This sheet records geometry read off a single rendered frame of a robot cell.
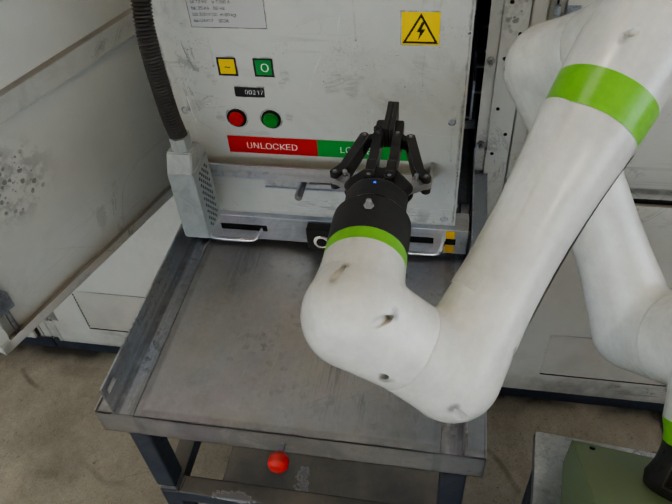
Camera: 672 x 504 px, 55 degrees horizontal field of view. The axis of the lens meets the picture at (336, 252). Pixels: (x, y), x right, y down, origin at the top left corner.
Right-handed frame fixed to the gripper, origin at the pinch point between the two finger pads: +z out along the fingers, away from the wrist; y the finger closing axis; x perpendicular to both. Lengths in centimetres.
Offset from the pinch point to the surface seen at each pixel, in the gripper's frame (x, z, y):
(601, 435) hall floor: -123, 30, 59
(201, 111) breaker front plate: -8.3, 13.4, -33.8
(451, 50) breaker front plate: 4.2, 13.4, 7.4
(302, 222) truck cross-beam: -31.3, 12.3, -18.1
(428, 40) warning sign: 5.7, 13.4, 4.0
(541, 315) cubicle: -82, 38, 36
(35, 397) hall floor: -123, 20, -117
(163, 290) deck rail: -36, -4, -41
